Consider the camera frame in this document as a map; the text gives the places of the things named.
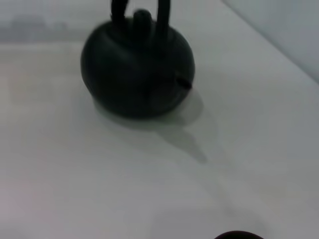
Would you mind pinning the small dark teacup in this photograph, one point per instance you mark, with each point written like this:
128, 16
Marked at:
239, 235

